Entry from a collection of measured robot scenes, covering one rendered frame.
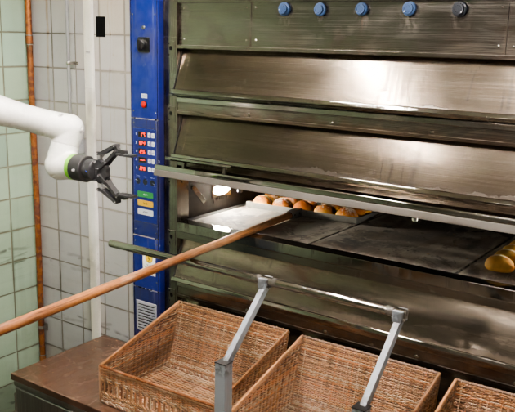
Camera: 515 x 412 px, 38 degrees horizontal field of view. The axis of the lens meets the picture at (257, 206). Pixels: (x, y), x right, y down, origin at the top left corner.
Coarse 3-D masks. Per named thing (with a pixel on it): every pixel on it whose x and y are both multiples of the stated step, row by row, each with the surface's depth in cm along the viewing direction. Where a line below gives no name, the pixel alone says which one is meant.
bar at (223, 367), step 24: (192, 264) 264; (216, 264) 260; (264, 288) 246; (288, 288) 242; (312, 288) 238; (384, 312) 223; (408, 312) 221; (240, 336) 239; (216, 360) 235; (384, 360) 215; (216, 384) 236; (216, 408) 238; (360, 408) 207
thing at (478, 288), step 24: (240, 240) 298; (264, 240) 291; (288, 240) 290; (336, 264) 274; (360, 264) 268; (384, 264) 263; (408, 264) 263; (456, 288) 249; (480, 288) 244; (504, 288) 240
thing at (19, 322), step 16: (272, 224) 309; (224, 240) 280; (176, 256) 257; (192, 256) 263; (144, 272) 241; (96, 288) 224; (112, 288) 229; (64, 304) 212; (16, 320) 199; (32, 320) 202
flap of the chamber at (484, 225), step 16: (160, 176) 297; (176, 176) 292; (192, 176) 288; (272, 192) 267; (288, 192) 263; (368, 208) 246; (384, 208) 243; (400, 208) 240; (464, 224) 228; (480, 224) 225; (496, 224) 223
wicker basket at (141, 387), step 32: (160, 320) 308; (192, 320) 313; (224, 320) 304; (128, 352) 294; (160, 352) 311; (192, 352) 311; (224, 352) 302; (256, 352) 295; (128, 384) 275; (160, 384) 299; (192, 384) 300
